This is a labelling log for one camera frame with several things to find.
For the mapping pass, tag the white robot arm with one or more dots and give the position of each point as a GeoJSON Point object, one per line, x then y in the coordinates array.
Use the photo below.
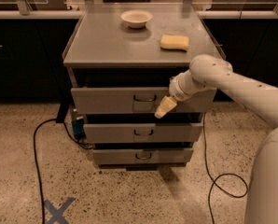
{"type": "Point", "coordinates": [206, 72]}

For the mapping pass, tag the yellow sponge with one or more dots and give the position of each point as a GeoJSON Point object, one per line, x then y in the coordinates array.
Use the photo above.
{"type": "Point", "coordinates": [174, 42]}

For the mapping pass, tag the grey middle drawer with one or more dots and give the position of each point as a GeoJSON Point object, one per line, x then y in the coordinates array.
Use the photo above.
{"type": "Point", "coordinates": [142, 133]}

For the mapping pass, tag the grey drawer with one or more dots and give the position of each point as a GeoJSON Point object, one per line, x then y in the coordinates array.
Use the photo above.
{"type": "Point", "coordinates": [142, 133]}
{"type": "Point", "coordinates": [142, 156]}
{"type": "Point", "coordinates": [134, 100]}

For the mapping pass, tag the grey top drawer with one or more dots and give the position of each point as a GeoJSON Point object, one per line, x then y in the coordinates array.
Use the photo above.
{"type": "Point", "coordinates": [134, 100]}

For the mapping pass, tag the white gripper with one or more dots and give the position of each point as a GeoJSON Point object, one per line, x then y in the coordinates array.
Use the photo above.
{"type": "Point", "coordinates": [175, 90]}

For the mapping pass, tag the blue tape cross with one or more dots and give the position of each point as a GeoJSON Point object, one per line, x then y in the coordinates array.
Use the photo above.
{"type": "Point", "coordinates": [57, 213]}

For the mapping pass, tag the grey bottom drawer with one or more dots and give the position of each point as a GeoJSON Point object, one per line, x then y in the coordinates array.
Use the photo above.
{"type": "Point", "coordinates": [142, 156]}

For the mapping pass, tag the grey drawer cabinet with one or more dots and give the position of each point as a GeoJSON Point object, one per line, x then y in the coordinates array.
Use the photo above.
{"type": "Point", "coordinates": [105, 52]}

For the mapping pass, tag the blue power box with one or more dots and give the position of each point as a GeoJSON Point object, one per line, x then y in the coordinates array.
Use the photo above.
{"type": "Point", "coordinates": [77, 122]}

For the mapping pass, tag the white bowl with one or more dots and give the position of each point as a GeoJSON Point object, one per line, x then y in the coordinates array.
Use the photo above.
{"type": "Point", "coordinates": [136, 18]}

